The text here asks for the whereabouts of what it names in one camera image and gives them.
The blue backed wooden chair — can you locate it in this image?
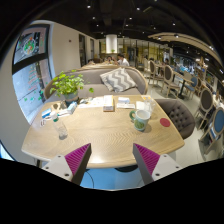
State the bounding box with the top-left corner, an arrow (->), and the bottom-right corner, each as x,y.
200,107 -> 224,155

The colourful wall poster screen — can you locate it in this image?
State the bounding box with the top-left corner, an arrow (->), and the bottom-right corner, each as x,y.
12,25 -> 52,123

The potted green leafy plant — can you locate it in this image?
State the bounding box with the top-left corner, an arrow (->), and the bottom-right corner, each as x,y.
50,70 -> 87,105

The white round pillar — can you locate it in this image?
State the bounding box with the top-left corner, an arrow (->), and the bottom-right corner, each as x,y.
106,34 -> 117,54

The white tissue box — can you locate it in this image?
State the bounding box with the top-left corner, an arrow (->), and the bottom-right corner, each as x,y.
103,95 -> 114,112

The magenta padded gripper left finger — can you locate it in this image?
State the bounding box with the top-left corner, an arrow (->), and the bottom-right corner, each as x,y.
43,143 -> 92,185

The wooden chair with grey back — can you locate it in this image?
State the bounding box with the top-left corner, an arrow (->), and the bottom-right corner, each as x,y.
162,65 -> 180,95

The white paper booklet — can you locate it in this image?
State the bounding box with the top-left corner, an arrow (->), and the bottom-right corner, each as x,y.
117,103 -> 135,109

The clear drinking glass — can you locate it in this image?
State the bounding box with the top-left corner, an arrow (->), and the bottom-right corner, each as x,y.
144,98 -> 156,114

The clear plastic water bottle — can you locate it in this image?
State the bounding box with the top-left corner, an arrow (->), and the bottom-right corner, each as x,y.
50,111 -> 68,140

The person in white shirt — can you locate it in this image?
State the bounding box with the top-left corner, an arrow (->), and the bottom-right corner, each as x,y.
118,54 -> 129,66

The small white card box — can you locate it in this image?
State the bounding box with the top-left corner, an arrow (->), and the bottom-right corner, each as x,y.
118,97 -> 130,104

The red round coaster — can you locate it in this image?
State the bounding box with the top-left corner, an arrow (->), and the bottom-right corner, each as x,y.
160,118 -> 170,127

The grey curved sofa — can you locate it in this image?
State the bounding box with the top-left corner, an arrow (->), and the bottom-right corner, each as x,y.
43,65 -> 149,100

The blue and white packet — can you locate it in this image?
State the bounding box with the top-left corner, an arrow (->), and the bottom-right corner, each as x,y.
67,102 -> 77,114

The green and white mug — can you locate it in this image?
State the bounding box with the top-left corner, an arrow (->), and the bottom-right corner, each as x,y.
129,110 -> 151,131

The grey chevron pattern cushion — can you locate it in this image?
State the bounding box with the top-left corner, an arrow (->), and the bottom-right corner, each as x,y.
100,68 -> 137,93

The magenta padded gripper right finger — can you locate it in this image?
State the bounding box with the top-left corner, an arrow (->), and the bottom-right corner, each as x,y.
133,143 -> 182,185

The dark grey tufted armchair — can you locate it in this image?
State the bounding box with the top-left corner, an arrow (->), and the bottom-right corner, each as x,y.
156,99 -> 195,139

